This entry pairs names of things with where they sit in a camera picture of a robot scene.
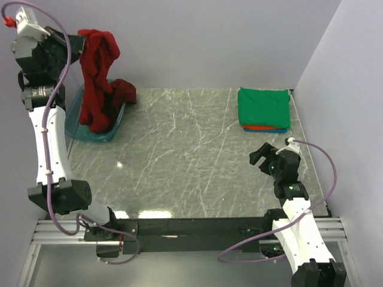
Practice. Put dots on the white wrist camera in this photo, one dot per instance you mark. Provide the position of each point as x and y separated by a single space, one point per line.
290 145
26 24

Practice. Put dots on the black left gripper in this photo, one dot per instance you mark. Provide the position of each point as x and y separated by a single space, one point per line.
77 43

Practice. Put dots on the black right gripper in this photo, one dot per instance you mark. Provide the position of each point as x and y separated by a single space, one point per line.
270 154

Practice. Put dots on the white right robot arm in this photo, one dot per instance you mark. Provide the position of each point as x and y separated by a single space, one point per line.
293 223

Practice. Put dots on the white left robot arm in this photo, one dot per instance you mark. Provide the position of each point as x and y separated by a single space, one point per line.
56 191

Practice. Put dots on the bright red t shirt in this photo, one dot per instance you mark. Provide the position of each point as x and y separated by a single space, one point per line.
100 51

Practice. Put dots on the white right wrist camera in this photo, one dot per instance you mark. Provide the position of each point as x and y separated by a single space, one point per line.
290 145

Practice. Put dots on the blue transparent plastic bin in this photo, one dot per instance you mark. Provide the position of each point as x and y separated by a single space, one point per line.
76 131

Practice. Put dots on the dark red t shirt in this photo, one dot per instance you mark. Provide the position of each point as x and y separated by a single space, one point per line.
122 92

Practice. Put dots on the green folded t shirt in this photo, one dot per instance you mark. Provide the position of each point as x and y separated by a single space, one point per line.
264 108

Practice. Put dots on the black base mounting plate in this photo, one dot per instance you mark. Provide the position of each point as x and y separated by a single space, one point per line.
174 235

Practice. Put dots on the orange folded t shirt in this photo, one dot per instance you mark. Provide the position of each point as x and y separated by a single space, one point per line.
249 127

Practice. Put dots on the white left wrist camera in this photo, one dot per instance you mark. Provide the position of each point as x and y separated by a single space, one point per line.
26 24

